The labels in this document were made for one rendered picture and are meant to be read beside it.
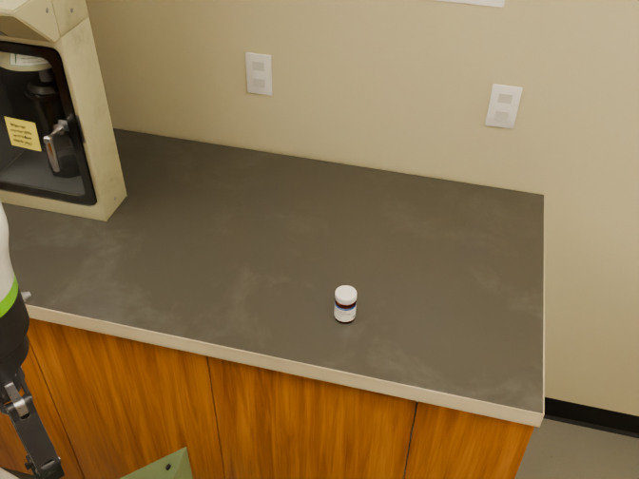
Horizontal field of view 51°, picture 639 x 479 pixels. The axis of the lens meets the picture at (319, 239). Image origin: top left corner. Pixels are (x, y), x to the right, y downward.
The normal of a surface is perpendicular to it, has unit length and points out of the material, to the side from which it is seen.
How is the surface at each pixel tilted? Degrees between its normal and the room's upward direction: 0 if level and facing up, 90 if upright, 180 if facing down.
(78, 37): 90
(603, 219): 90
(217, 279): 0
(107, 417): 90
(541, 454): 0
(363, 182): 0
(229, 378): 90
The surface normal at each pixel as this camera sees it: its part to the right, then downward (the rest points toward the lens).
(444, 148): -0.25, 0.63
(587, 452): 0.01, -0.76
